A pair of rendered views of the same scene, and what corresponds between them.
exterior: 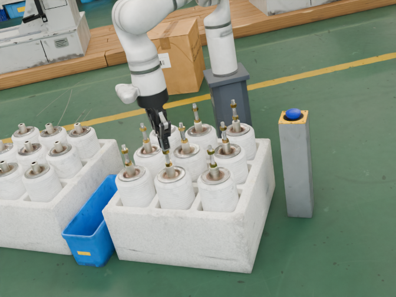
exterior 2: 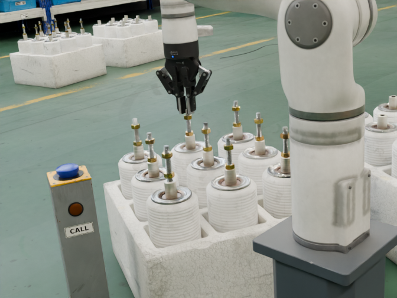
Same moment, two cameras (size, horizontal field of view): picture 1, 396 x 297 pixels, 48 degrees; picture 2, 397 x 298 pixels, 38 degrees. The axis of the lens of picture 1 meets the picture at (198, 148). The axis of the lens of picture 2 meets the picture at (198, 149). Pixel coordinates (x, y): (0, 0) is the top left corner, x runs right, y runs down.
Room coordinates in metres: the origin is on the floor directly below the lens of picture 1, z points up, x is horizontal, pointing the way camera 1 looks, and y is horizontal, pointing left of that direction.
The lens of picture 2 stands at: (1.90, -0.73, 0.67)
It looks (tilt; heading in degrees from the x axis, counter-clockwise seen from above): 19 degrees down; 138
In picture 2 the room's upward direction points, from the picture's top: 5 degrees counter-clockwise
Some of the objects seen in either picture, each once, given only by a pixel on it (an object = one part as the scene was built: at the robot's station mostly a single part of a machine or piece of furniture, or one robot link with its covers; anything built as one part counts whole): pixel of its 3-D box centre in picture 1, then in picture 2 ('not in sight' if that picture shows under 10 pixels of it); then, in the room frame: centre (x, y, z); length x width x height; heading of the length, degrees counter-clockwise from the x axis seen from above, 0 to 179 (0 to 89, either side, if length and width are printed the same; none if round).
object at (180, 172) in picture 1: (171, 174); (191, 147); (0.98, 0.08, 0.25); 0.08 x 0.08 x 0.01
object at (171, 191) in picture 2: (236, 126); (171, 189); (1.14, -0.12, 0.26); 0.02 x 0.02 x 0.03
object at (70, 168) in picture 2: (293, 114); (67, 172); (1.04, -0.26, 0.32); 0.04 x 0.04 x 0.02
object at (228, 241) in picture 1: (197, 197); (214, 233); (1.08, 0.03, 0.09); 0.39 x 0.39 x 0.18; 66
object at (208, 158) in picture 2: (185, 147); (208, 157); (1.08, 0.03, 0.26); 0.02 x 0.02 x 0.03
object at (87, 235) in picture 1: (106, 218); not in sight; (1.11, 0.32, 0.06); 0.30 x 0.11 x 0.12; 157
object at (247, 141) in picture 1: (241, 156); (176, 240); (1.14, -0.12, 0.16); 0.10 x 0.10 x 0.18
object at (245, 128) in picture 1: (237, 129); (171, 196); (1.14, -0.12, 0.25); 0.08 x 0.08 x 0.01
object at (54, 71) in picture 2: not in sight; (58, 64); (-1.19, 0.99, 0.09); 0.39 x 0.39 x 0.18; 9
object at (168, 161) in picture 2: (234, 112); (168, 165); (1.14, -0.12, 0.31); 0.01 x 0.01 x 0.08
